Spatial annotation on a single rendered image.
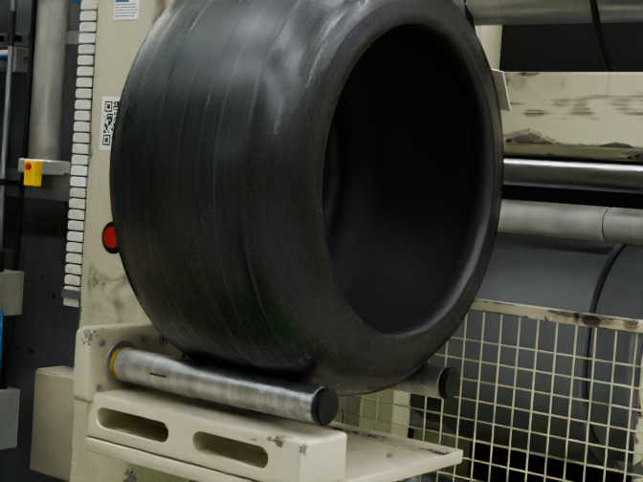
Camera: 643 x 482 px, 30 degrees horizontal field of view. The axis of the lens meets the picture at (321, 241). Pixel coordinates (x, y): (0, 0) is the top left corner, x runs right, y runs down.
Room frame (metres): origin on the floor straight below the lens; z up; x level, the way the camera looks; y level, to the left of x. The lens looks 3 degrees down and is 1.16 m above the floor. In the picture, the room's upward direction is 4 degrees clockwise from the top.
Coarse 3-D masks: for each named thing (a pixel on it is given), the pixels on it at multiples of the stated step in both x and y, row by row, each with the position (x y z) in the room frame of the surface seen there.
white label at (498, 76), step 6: (492, 72) 1.67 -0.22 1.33; (498, 72) 1.66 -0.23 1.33; (498, 78) 1.67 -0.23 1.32; (504, 78) 1.66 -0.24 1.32; (498, 84) 1.67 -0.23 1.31; (504, 84) 1.66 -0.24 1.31; (498, 90) 1.68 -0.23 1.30; (504, 90) 1.67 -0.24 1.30; (498, 96) 1.68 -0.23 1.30; (504, 96) 1.67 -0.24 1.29; (504, 102) 1.68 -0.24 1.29; (504, 108) 1.68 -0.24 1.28; (510, 108) 1.67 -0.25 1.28
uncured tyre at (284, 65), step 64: (192, 0) 1.45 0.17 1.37; (256, 0) 1.39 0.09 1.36; (320, 0) 1.36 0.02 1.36; (384, 0) 1.42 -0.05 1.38; (448, 0) 1.54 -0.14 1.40; (192, 64) 1.37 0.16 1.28; (256, 64) 1.32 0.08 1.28; (320, 64) 1.33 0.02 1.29; (384, 64) 1.76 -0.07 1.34; (448, 64) 1.70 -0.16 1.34; (128, 128) 1.40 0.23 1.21; (192, 128) 1.34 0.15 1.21; (256, 128) 1.30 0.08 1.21; (320, 128) 1.33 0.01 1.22; (384, 128) 1.82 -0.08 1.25; (448, 128) 1.75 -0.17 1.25; (128, 192) 1.39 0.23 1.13; (192, 192) 1.33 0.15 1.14; (256, 192) 1.30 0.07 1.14; (320, 192) 1.33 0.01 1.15; (384, 192) 1.83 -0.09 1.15; (448, 192) 1.76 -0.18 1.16; (128, 256) 1.42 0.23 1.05; (192, 256) 1.35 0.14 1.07; (256, 256) 1.31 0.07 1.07; (320, 256) 1.34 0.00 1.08; (384, 256) 1.79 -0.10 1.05; (448, 256) 1.73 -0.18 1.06; (192, 320) 1.41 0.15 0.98; (256, 320) 1.35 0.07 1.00; (320, 320) 1.36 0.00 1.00; (384, 320) 1.70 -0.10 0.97; (448, 320) 1.57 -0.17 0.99; (320, 384) 1.43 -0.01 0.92; (384, 384) 1.51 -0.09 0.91
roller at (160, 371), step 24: (120, 360) 1.56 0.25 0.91; (144, 360) 1.53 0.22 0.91; (168, 360) 1.52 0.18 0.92; (144, 384) 1.54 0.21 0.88; (168, 384) 1.50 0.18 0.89; (192, 384) 1.48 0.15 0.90; (216, 384) 1.45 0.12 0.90; (240, 384) 1.43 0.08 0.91; (264, 384) 1.41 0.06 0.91; (288, 384) 1.40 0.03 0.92; (312, 384) 1.39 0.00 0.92; (264, 408) 1.41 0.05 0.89; (288, 408) 1.39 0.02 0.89; (312, 408) 1.36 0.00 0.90; (336, 408) 1.39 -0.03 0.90
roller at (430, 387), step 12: (420, 372) 1.61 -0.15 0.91; (432, 372) 1.60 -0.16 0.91; (444, 372) 1.59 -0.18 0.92; (456, 372) 1.61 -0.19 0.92; (396, 384) 1.63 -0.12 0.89; (408, 384) 1.62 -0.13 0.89; (420, 384) 1.61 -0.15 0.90; (432, 384) 1.59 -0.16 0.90; (444, 384) 1.59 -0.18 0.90; (456, 384) 1.61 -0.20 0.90; (432, 396) 1.61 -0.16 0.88; (444, 396) 1.59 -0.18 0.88
